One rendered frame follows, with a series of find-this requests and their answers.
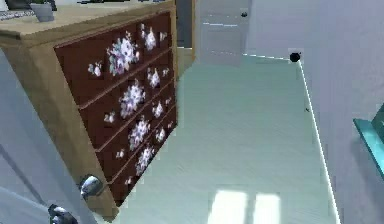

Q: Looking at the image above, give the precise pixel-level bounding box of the white panelled room door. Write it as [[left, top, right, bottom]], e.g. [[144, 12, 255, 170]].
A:
[[194, 0, 252, 66]]

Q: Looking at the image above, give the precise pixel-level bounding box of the wooden chest with flowered drawers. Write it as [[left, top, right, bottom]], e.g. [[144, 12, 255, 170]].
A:
[[0, 0, 179, 223]]

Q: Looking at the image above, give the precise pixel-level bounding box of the silver round door knob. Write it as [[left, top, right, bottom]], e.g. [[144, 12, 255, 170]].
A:
[[47, 203, 79, 224], [79, 175, 105, 200]]

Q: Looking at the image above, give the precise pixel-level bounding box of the grey keyboard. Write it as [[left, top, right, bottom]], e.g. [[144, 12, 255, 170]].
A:
[[0, 9, 36, 22]]

